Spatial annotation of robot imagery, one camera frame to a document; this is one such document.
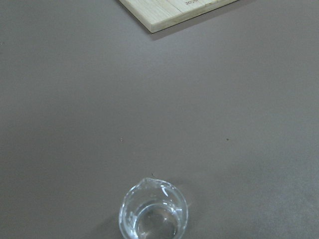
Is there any clear glass pitcher cup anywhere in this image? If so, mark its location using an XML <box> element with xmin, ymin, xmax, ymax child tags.
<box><xmin>118</xmin><ymin>177</ymin><xmax>188</xmax><ymax>239</ymax></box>

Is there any bamboo cutting board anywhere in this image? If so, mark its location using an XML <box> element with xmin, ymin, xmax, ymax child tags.
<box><xmin>120</xmin><ymin>0</ymin><xmax>236</xmax><ymax>33</ymax></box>

